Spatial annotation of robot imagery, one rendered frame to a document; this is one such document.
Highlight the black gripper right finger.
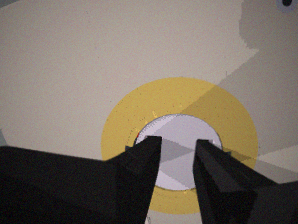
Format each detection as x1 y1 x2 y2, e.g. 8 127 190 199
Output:
193 139 298 224

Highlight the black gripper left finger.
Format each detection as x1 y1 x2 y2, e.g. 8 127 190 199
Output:
0 136 162 224

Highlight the grey cylinder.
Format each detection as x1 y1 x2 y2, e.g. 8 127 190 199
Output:
135 113 222 190

